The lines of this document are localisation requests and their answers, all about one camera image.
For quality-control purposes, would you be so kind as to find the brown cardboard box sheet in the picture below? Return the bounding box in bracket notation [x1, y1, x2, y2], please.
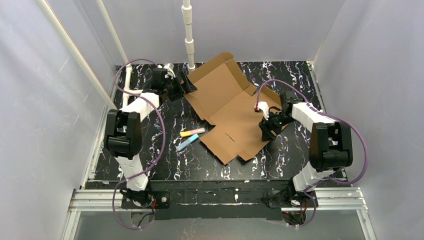
[185, 52, 281, 165]

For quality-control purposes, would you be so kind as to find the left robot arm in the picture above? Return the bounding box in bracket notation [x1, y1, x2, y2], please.
[104, 64, 197, 192]

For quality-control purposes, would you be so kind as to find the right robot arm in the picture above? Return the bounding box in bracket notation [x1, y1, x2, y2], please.
[254, 90, 353, 195]

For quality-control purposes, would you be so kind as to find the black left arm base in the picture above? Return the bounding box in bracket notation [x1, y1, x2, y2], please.
[119, 188, 170, 210]

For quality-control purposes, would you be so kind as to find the orange pink highlighter marker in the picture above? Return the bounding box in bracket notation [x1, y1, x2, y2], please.
[179, 127, 206, 138]

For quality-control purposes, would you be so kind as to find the blue highlighter marker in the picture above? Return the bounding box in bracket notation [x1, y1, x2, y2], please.
[175, 133, 199, 152]

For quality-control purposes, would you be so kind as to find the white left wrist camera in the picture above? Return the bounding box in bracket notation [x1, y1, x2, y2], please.
[163, 63, 176, 79]

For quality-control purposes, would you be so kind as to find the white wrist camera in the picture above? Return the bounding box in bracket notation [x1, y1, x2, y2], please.
[254, 101, 270, 121]
[163, 63, 176, 79]

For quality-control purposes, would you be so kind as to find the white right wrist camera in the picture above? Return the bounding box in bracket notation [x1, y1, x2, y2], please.
[254, 101, 270, 121]

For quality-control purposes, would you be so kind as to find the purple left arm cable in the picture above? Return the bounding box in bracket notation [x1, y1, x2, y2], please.
[111, 59, 167, 230]

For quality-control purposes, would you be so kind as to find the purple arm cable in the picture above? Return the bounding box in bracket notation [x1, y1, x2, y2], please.
[111, 59, 167, 230]
[255, 78, 370, 229]

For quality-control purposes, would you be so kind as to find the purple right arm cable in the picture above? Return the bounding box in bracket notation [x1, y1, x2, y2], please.
[255, 78, 370, 229]

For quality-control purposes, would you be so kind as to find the white pvc pipe frame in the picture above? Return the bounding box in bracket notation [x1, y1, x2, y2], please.
[36, 0, 188, 109]

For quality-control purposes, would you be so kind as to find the aluminium rail frame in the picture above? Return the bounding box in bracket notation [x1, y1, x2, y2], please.
[61, 61, 379, 240]

